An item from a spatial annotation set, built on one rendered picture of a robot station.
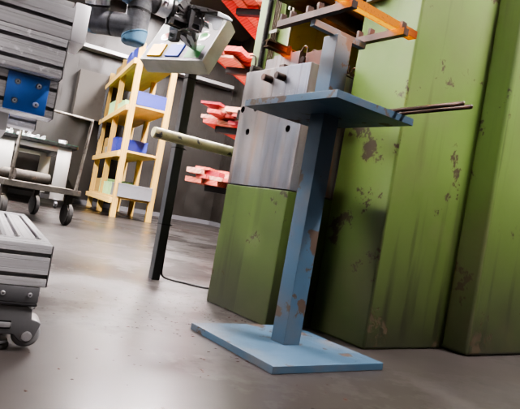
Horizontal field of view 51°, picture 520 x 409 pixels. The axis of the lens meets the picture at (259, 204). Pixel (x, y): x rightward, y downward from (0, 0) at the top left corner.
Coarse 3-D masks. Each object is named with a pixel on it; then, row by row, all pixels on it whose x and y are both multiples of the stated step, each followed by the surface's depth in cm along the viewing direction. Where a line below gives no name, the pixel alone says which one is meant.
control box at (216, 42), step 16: (160, 32) 251; (208, 32) 238; (224, 32) 239; (208, 48) 231; (224, 48) 241; (144, 64) 245; (160, 64) 241; (176, 64) 237; (192, 64) 232; (208, 64) 232
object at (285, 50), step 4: (268, 40) 201; (272, 40) 201; (268, 44) 202; (272, 44) 203; (276, 44) 204; (280, 44) 204; (268, 48) 203; (272, 48) 202; (276, 48) 203; (280, 48) 205; (284, 48) 206; (288, 48) 206; (276, 52) 206; (280, 52) 205; (284, 52) 205; (288, 52) 205; (284, 56) 209
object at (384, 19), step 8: (336, 0) 143; (344, 0) 142; (360, 0) 145; (360, 8) 146; (368, 8) 147; (376, 8) 149; (368, 16) 150; (376, 16) 149; (384, 16) 151; (384, 24) 154; (392, 24) 154; (416, 32) 160; (408, 40) 162
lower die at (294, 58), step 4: (292, 52) 206; (296, 52) 204; (300, 52) 202; (276, 56) 213; (280, 56) 211; (288, 56) 207; (292, 56) 205; (296, 56) 203; (300, 56) 202; (304, 56) 203; (268, 60) 217; (272, 60) 215; (276, 60) 213; (280, 60) 211; (284, 60) 209; (288, 60) 207; (292, 60) 205; (296, 60) 203; (268, 64) 217; (272, 64) 214; (276, 64) 212; (280, 64) 210; (288, 64) 206; (292, 64) 204; (268, 68) 216; (352, 76) 219
